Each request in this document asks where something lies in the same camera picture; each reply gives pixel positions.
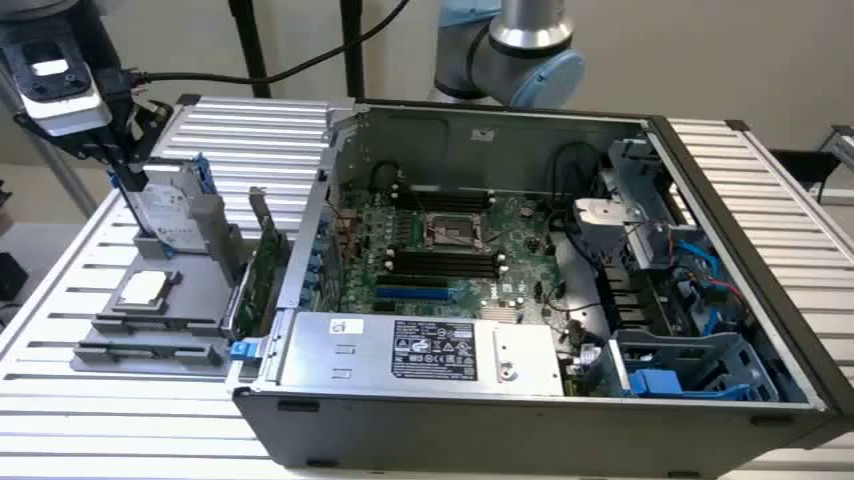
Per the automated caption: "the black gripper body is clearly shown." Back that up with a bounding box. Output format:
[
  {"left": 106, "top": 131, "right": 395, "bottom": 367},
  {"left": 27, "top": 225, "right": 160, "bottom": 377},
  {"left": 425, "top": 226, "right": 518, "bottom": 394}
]
[{"left": 64, "top": 12, "right": 146, "bottom": 127}]

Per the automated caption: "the black expansion slot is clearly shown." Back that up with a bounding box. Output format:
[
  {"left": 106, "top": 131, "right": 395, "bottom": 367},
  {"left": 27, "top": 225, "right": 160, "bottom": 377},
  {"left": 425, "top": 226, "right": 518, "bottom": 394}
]
[{"left": 378, "top": 274, "right": 453, "bottom": 287}]

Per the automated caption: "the blue expansion slot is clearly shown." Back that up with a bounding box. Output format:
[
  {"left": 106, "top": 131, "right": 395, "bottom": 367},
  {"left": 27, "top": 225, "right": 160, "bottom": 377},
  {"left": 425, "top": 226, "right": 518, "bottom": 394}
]
[{"left": 375, "top": 285, "right": 451, "bottom": 300}]

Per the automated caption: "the grey metal pole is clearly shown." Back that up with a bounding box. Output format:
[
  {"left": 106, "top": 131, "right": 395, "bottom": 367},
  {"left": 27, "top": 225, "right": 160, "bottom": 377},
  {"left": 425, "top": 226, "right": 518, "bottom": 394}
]
[{"left": 0, "top": 69, "right": 99, "bottom": 219}]

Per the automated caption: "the silver CPU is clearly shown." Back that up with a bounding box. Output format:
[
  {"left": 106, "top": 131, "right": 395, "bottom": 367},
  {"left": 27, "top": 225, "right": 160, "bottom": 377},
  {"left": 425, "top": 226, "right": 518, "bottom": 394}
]
[{"left": 114, "top": 271, "right": 183, "bottom": 307}]

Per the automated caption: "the grey parts rack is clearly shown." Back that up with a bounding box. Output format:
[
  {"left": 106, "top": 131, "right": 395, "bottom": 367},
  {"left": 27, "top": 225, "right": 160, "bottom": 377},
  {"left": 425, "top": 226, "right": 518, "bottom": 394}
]
[{"left": 71, "top": 194, "right": 243, "bottom": 372}]

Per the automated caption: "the black box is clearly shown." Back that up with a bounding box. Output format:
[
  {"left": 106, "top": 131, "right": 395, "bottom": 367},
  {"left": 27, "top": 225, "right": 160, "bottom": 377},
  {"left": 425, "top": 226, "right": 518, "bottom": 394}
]
[{"left": 0, "top": 252, "right": 30, "bottom": 302}]

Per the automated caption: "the green graphics card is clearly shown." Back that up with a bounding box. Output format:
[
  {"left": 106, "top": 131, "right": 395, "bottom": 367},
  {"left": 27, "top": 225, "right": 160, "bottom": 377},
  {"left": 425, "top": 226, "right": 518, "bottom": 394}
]
[{"left": 230, "top": 185, "right": 292, "bottom": 339}]

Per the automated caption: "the CPU socket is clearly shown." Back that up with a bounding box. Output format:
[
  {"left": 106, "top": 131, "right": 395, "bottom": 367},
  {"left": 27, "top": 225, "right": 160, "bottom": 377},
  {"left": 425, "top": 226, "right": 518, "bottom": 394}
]
[{"left": 425, "top": 211, "right": 479, "bottom": 249}]

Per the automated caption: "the silver power supply unit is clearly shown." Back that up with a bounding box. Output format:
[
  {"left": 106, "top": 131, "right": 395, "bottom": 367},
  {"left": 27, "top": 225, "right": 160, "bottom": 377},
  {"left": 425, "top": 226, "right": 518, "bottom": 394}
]
[{"left": 276, "top": 310, "right": 583, "bottom": 399}]

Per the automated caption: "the black power supply label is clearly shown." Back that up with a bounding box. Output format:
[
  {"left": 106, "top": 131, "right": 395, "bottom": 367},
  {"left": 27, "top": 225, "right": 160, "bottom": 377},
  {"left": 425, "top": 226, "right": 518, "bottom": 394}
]
[{"left": 390, "top": 319, "right": 481, "bottom": 381}]

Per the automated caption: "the green motherboard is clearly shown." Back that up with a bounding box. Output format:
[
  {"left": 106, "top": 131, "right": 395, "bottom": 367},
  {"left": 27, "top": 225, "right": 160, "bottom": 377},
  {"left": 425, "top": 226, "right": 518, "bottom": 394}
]
[{"left": 326, "top": 192, "right": 570, "bottom": 331}]

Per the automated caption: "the open black PC case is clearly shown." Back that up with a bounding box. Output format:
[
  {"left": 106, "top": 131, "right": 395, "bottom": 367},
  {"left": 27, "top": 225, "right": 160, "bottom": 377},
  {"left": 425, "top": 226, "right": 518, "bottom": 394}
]
[{"left": 224, "top": 97, "right": 854, "bottom": 480}]

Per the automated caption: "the grey metal disk bay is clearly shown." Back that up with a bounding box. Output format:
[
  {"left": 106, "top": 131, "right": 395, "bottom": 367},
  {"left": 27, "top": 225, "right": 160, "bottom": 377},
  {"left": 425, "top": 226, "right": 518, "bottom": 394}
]
[{"left": 574, "top": 138, "right": 702, "bottom": 269}]

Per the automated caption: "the blue plastic disk bay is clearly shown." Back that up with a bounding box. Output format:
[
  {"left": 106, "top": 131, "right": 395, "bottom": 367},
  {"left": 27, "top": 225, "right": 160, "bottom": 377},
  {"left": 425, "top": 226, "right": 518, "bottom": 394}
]
[{"left": 599, "top": 328, "right": 782, "bottom": 402}]

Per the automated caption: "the hard disk with blue bracket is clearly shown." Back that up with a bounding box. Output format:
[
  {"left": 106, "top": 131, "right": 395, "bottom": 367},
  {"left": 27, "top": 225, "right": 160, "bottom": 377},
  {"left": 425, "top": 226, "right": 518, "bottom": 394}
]
[{"left": 130, "top": 155, "right": 210, "bottom": 254}]

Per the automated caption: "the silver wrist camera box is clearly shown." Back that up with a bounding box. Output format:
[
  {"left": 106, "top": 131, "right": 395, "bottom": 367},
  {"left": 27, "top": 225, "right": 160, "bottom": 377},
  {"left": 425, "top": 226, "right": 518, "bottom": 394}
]
[{"left": 0, "top": 39, "right": 115, "bottom": 137}]

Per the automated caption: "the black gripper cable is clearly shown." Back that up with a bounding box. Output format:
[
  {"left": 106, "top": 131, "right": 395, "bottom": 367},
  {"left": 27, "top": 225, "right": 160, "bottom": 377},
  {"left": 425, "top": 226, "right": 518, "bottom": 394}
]
[{"left": 136, "top": 0, "right": 413, "bottom": 87}]

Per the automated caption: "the black stand post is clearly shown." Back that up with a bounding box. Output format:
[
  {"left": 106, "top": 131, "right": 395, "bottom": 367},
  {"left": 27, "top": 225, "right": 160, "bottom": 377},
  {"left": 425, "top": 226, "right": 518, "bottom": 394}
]
[
  {"left": 338, "top": 0, "right": 367, "bottom": 100},
  {"left": 226, "top": 0, "right": 274, "bottom": 100}
]

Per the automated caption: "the black wire loop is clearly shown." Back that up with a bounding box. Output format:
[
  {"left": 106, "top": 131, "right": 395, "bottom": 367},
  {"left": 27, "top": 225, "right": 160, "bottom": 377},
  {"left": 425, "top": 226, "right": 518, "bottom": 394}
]
[{"left": 371, "top": 160, "right": 403, "bottom": 189}]

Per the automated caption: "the black wire bundle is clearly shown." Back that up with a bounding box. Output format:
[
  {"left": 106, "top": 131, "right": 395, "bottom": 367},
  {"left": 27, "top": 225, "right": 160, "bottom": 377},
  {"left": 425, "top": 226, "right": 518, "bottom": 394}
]
[{"left": 550, "top": 142, "right": 606, "bottom": 199}]

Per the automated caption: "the blue wire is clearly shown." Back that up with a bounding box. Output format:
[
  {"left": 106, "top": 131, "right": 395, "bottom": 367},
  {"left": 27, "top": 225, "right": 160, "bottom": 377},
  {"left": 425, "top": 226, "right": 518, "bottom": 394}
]
[{"left": 673, "top": 238, "right": 726, "bottom": 306}]

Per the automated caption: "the red wire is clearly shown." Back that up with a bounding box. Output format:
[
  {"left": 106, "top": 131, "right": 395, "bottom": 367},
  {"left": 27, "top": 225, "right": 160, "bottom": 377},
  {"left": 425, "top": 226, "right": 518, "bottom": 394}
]
[{"left": 706, "top": 279, "right": 746, "bottom": 304}]

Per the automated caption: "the aluminium profile frame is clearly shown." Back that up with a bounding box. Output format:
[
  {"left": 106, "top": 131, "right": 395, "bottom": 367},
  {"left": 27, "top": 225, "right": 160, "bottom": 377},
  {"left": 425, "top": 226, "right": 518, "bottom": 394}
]
[{"left": 806, "top": 124, "right": 854, "bottom": 204}]

